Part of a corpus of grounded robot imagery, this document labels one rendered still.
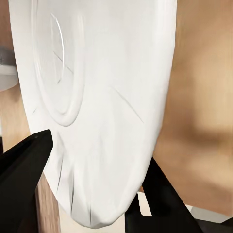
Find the saucer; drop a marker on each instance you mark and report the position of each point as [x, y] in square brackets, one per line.
[96, 73]

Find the countertop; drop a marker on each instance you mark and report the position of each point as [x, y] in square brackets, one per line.
[195, 146]

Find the coffee cup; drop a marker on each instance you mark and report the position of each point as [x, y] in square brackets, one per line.
[8, 69]

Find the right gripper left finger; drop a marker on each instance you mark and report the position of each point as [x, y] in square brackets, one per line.
[20, 170]

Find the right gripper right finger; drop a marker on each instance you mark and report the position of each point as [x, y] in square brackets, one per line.
[169, 213]

